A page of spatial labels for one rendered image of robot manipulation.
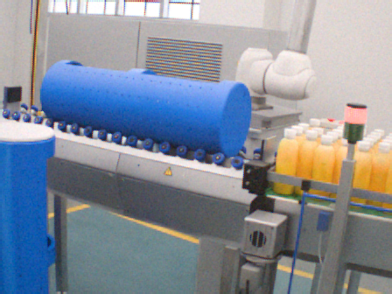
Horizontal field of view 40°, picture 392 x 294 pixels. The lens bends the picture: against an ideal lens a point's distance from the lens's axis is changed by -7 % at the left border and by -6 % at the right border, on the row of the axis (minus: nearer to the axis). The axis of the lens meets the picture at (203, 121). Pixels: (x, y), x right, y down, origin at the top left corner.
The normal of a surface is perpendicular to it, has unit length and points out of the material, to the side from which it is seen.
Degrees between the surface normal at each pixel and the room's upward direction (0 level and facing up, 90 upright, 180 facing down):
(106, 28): 90
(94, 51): 90
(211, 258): 90
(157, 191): 110
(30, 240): 90
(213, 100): 56
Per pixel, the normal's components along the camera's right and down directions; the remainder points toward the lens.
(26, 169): 0.55, 0.18
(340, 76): -0.56, 0.09
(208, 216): -0.44, 0.44
